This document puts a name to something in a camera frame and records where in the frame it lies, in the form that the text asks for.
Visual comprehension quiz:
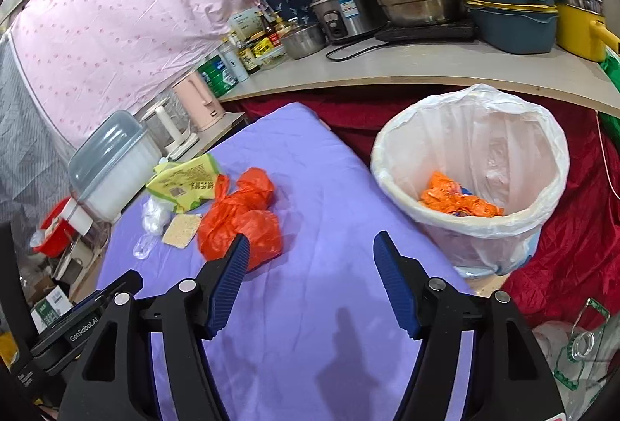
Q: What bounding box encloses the green plastic bag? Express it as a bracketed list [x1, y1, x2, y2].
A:
[597, 52, 620, 151]

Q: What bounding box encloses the red plastic basin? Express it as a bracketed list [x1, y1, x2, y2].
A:
[30, 197, 79, 258]

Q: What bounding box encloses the grey patterned cloth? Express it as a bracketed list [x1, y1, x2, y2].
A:
[0, 33, 74, 230]

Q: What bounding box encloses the group of condiment bottles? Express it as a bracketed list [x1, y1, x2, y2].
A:
[195, 9, 294, 98]

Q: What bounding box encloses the white dish box grey lid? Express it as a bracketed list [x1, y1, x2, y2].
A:
[67, 110, 164, 223]

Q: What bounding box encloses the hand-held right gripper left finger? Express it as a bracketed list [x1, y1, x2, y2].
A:
[58, 233, 251, 421]

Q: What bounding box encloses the dark red cloth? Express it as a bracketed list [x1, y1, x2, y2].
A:
[231, 83, 620, 332]

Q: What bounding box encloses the pink dotted curtain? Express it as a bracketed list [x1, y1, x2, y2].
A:
[9, 0, 266, 148]

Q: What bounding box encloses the printed cardboard box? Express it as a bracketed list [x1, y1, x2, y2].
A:
[30, 284, 74, 331]

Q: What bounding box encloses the yellow pot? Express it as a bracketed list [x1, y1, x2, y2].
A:
[551, 0, 620, 62]

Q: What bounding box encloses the red plastic bag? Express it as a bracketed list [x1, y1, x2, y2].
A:
[197, 167, 284, 275]

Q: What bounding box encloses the orange snack wrapper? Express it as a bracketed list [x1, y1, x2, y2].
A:
[419, 171, 505, 219]

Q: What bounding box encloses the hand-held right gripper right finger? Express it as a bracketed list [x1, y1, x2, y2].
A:
[373, 230, 566, 421]

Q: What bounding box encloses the green trimmed clear bag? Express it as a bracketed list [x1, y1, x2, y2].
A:
[553, 297, 612, 394]

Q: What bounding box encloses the beige sponge pad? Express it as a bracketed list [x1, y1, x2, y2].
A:
[161, 213, 202, 250]

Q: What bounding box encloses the black power cable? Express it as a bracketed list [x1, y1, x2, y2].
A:
[324, 38, 389, 63]

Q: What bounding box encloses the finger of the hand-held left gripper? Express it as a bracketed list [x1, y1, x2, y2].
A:
[96, 269, 144, 304]

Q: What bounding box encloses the purple table cloth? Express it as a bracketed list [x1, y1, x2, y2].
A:
[97, 101, 479, 421]

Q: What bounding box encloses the clear plastic bottle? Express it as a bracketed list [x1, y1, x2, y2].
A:
[570, 333, 598, 362]

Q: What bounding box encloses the clear plastic bag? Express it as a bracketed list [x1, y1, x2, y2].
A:
[132, 196, 173, 260]

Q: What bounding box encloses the black induction cooker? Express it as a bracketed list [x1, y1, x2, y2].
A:
[374, 18, 479, 43]

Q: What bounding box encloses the curved counter board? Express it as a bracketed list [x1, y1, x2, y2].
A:
[218, 36, 620, 113]

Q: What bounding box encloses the white-lined trash bin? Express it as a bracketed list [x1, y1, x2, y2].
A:
[370, 83, 571, 279]

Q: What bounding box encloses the steel rice cooker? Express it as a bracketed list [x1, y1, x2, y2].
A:
[308, 0, 384, 45]

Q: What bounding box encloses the yellow-green tissue packet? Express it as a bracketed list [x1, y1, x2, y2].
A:
[146, 153, 222, 215]

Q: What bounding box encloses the steel bowl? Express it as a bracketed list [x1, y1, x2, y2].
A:
[279, 22, 327, 60]

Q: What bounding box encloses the stack of blue-yellow basins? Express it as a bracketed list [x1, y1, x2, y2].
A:
[459, 0, 561, 55]

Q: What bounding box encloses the glass kettle white handle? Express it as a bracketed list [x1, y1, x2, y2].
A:
[139, 98, 200, 159]

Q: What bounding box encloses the pink electric kettle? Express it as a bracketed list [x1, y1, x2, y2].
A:
[171, 71, 227, 132]

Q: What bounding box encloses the yellow cloth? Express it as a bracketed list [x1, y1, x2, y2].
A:
[0, 330, 21, 369]

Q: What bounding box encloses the thin yellow cord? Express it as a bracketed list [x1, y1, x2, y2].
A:
[595, 110, 617, 200]

